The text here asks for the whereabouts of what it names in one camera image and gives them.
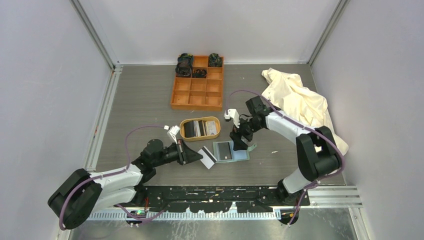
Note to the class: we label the slotted cable duct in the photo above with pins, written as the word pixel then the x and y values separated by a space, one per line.
pixel 120 215

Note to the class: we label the green card holder wallet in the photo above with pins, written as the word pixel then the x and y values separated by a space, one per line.
pixel 224 152

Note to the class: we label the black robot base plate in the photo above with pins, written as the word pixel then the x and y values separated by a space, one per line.
pixel 213 199

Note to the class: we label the cream cloth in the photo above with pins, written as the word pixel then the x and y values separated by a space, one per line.
pixel 286 91

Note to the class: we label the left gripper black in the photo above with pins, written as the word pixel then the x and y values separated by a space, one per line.
pixel 185 154

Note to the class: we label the tan oval card tray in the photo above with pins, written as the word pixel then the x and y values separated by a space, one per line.
pixel 200 138

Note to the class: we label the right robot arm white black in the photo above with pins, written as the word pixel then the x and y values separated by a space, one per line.
pixel 317 153

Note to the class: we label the stack of cards in tray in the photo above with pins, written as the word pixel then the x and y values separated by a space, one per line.
pixel 199 128

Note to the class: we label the white credit card magnetic stripe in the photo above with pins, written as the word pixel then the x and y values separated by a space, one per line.
pixel 208 159

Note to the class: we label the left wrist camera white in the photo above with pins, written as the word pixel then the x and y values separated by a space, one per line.
pixel 172 132

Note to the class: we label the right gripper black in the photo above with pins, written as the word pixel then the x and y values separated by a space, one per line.
pixel 236 136

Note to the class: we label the large dark rolled belt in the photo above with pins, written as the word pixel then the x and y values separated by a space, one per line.
pixel 184 65

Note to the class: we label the orange compartment organizer tray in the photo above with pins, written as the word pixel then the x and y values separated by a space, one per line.
pixel 203 91

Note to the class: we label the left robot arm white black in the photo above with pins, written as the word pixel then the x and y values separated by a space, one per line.
pixel 84 193

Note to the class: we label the small dark rolled belt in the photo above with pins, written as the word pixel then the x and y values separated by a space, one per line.
pixel 215 60

